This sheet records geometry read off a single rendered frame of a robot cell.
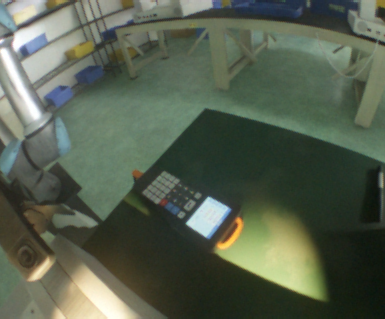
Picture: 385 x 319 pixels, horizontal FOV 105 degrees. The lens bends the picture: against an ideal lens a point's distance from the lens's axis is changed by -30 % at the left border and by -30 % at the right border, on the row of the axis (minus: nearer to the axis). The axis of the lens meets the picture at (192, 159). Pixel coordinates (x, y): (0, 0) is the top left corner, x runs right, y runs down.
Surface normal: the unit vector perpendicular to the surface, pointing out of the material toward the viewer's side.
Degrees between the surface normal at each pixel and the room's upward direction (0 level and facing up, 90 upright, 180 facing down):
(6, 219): 30
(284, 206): 0
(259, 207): 0
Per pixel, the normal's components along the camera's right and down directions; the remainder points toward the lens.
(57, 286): -0.16, -0.67
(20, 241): 0.26, -0.41
